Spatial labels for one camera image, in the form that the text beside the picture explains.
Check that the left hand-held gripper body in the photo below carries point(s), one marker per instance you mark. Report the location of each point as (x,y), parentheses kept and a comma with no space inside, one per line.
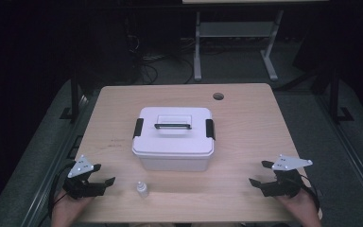
(82,189)

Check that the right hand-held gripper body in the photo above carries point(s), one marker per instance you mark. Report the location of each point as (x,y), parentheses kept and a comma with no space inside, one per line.
(285,186)

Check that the small clear dropper bottle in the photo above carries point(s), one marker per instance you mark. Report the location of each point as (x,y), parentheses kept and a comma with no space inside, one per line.
(142,189)

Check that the white plastic storage box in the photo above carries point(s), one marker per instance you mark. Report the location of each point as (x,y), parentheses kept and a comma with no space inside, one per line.
(173,164)

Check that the white box lid black clasps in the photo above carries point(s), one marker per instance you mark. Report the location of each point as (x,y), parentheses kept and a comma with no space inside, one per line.
(170,145)

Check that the person's left hand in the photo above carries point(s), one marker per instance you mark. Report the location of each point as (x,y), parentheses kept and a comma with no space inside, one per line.
(69,211)

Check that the person's right hand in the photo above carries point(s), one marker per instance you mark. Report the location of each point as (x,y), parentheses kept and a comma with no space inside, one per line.
(302,209)

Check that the black metal stand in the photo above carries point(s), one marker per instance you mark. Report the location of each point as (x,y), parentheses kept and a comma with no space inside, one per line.
(74,94)
(334,94)

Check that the white metal frame table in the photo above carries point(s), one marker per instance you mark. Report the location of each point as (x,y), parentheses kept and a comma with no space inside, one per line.
(233,30)

